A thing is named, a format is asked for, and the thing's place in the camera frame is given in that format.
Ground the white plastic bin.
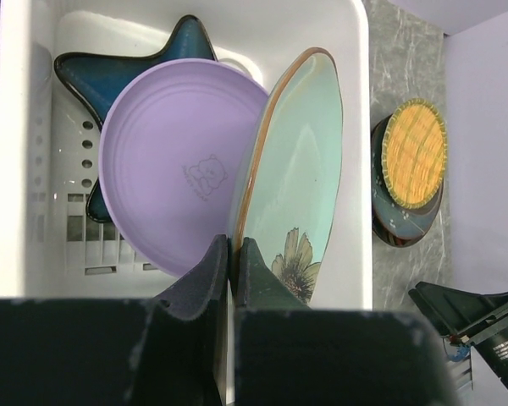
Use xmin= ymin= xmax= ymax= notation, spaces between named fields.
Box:
xmin=0 ymin=1 xmax=373 ymax=309

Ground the blue star-shaped dish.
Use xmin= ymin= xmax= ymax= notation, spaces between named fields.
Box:
xmin=52 ymin=14 xmax=219 ymax=224

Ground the lavender round plate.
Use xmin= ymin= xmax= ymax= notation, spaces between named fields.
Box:
xmin=98 ymin=58 xmax=268 ymax=277

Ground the round woven bamboo mat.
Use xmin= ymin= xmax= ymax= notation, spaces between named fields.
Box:
xmin=381 ymin=98 xmax=448 ymax=210

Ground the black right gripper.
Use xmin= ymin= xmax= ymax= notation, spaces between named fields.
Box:
xmin=408 ymin=282 xmax=508 ymax=391

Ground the mint green flower plate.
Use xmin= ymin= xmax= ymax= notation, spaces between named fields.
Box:
xmin=228 ymin=47 xmax=343 ymax=306

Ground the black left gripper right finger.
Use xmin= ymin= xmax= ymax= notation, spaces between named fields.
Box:
xmin=234 ymin=238 xmax=457 ymax=405

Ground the black striped lacquer plate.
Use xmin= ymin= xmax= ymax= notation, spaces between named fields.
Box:
xmin=370 ymin=118 xmax=445 ymax=250

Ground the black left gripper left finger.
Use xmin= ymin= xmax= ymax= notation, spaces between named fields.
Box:
xmin=0 ymin=235 xmax=228 ymax=405

